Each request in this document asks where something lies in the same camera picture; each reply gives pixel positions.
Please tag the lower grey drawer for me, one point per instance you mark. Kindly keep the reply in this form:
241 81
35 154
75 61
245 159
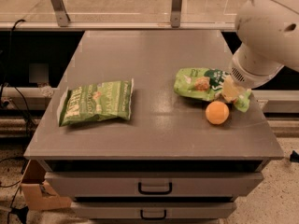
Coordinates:
153 211

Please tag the green jalapeno chip bag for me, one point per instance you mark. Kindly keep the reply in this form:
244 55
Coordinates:
96 102

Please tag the grey drawer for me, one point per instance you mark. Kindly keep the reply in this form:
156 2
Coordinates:
153 211
153 184

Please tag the orange fruit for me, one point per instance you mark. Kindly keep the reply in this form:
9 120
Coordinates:
217 112

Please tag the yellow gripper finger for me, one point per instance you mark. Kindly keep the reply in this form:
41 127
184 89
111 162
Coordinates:
230 90

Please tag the middle metal bracket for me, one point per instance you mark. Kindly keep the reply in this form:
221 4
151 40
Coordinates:
175 16

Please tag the metal bracket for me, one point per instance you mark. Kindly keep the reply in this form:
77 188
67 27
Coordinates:
60 13
175 16

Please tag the left metal bracket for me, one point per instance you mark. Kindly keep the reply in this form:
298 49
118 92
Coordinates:
60 13

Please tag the green rice chip bag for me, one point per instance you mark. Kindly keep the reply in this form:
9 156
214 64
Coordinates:
206 84

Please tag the cardboard box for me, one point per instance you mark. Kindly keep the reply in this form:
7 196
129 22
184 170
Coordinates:
38 193

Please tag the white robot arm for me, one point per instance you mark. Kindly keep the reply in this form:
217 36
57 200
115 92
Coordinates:
269 35

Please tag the upper grey drawer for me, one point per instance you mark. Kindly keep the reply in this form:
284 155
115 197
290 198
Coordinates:
153 184

